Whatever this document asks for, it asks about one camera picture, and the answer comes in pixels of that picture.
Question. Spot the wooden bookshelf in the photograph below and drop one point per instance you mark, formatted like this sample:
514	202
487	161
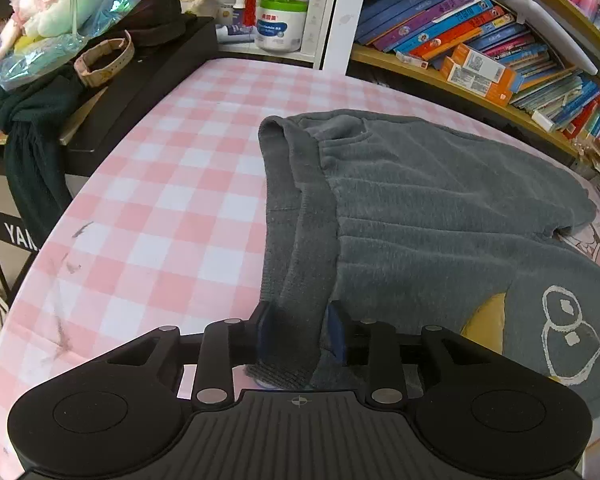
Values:
430	77

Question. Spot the orange white carton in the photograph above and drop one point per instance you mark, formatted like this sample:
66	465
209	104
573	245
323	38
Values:
497	96
480	65

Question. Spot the dark brown hat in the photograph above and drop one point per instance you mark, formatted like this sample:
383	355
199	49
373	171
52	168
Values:
155	15

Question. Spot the white jar green lid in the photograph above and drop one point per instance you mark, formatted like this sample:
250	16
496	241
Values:
280	30

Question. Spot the black piano keyboard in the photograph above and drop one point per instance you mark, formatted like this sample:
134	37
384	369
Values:
145	75

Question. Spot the grey sweatshirt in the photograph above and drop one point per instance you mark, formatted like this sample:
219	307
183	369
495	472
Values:
405	210

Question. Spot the dark green cloth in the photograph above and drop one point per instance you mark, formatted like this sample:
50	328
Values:
30	160

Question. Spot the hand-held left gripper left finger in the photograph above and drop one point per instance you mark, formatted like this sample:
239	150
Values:
265	332

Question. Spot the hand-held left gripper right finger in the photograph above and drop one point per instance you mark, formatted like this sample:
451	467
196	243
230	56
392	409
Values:
336	332

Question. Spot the pen holder with pens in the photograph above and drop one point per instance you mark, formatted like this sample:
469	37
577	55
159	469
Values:
215	2

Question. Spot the pink checked table mat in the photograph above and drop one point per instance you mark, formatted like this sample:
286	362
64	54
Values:
155	185

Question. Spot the row of colourful books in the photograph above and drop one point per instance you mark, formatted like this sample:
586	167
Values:
430	20

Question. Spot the tall white carton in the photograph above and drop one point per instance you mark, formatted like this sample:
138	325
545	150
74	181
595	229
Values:
312	15

